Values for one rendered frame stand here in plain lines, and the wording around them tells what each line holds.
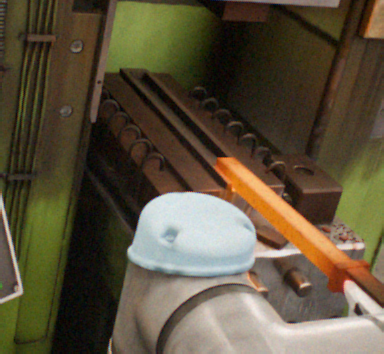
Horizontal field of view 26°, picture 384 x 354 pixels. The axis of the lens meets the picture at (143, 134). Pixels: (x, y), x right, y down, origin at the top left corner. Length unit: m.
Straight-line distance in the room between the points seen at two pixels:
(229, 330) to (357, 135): 1.06
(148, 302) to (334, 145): 1.00
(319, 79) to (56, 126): 0.48
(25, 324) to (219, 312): 0.95
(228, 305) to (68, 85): 0.75
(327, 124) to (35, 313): 0.58
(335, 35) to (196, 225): 0.94
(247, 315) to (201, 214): 0.08
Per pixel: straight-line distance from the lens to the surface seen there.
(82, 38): 1.17
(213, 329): 0.47
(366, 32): 1.38
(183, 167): 1.24
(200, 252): 0.49
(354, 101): 1.46
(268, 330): 0.47
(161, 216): 0.50
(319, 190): 1.31
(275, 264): 1.25
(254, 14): 1.22
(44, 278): 1.36
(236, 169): 1.22
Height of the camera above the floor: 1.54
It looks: 25 degrees down
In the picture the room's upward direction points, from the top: 12 degrees clockwise
